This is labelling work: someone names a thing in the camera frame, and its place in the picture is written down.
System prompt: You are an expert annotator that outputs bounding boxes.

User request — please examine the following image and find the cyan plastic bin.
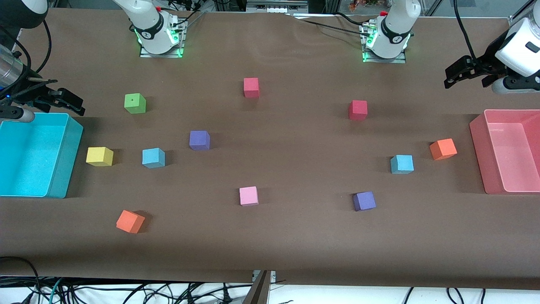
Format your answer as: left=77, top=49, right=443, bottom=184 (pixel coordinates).
left=0, top=112, right=84, bottom=199

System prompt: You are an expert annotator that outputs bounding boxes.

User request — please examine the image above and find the light blue foam block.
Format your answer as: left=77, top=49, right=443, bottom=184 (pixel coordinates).
left=390, top=155, right=414, bottom=175
left=142, top=148, right=166, bottom=169

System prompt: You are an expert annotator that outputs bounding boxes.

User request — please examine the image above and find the yellow foam block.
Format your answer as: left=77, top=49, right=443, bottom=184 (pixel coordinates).
left=86, top=147, right=114, bottom=167

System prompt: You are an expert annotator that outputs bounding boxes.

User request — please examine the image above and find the black looped floor cable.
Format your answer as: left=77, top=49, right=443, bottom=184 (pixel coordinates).
left=0, top=256, right=43, bottom=304

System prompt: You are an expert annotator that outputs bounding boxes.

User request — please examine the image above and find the brown table cover mat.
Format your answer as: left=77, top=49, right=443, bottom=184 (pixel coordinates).
left=0, top=8, right=540, bottom=291

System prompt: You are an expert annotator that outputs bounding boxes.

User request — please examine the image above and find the pink foam block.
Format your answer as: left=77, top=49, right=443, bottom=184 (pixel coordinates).
left=239, top=186, right=259, bottom=207

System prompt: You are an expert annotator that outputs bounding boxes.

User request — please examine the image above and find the teal cable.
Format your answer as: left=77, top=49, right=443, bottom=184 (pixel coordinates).
left=48, top=277, right=65, bottom=304

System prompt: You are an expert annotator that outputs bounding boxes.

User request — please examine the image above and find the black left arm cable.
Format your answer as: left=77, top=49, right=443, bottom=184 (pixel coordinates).
left=454, top=0, right=478, bottom=60

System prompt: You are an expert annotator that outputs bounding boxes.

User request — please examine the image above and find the orange foam block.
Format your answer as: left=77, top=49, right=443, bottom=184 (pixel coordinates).
left=116, top=210, right=146, bottom=234
left=429, top=138, right=458, bottom=161

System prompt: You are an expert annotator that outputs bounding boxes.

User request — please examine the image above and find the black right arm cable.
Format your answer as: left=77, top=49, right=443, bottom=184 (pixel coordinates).
left=36, top=19, right=52, bottom=73

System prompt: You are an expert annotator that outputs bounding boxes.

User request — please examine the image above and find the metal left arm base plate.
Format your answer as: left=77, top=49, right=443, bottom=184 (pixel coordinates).
left=361, top=21, right=408, bottom=64

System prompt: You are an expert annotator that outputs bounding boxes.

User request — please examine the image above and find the pink plastic bin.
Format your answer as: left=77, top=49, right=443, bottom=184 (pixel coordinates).
left=469, top=109, right=540, bottom=195

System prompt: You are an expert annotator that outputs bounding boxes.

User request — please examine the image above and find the green foam block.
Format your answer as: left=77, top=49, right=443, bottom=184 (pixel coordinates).
left=124, top=93, right=147, bottom=114

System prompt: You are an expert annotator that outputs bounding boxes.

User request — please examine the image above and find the black cable on mat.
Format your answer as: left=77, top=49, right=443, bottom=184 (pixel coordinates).
left=291, top=12, right=373, bottom=33

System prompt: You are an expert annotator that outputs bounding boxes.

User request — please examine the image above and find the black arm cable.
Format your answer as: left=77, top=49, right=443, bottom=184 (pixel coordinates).
left=454, top=0, right=478, bottom=60
left=36, top=19, right=52, bottom=73

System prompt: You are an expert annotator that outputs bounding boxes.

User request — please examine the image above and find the silver metal bracket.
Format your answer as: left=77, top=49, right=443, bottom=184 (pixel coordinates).
left=252, top=270, right=277, bottom=284

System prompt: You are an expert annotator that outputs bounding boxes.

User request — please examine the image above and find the silver metal frame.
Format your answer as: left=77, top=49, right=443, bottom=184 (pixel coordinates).
left=247, top=0, right=309, bottom=13

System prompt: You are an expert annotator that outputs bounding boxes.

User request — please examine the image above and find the dark metal bar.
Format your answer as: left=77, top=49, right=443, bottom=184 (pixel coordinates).
left=243, top=270, right=271, bottom=304

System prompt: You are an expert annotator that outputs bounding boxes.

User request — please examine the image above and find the purple foam block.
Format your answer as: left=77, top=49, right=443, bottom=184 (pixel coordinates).
left=189, top=130, right=211, bottom=151
left=353, top=191, right=377, bottom=212

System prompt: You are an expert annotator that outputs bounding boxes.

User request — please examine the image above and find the red foam block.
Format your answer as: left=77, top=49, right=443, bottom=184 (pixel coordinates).
left=348, top=100, right=368, bottom=121
left=243, top=77, right=260, bottom=98

